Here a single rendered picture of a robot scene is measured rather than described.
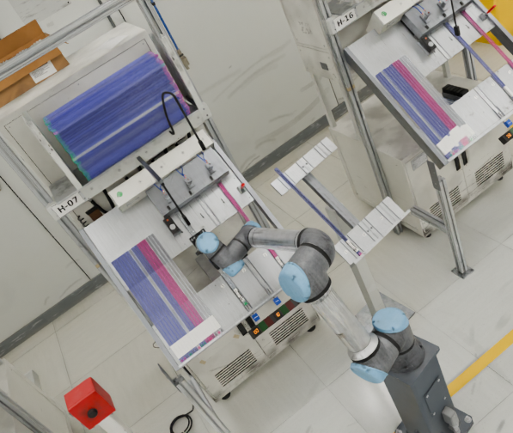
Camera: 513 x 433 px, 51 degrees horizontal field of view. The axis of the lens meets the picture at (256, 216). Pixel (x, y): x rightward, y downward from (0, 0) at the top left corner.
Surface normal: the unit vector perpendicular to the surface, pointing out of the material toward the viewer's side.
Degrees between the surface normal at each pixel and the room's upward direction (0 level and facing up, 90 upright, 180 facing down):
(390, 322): 8
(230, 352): 90
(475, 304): 0
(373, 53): 44
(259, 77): 90
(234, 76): 90
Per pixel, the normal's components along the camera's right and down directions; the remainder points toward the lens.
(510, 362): -0.39, -0.72
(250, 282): 0.03, -0.25
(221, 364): 0.46, 0.39
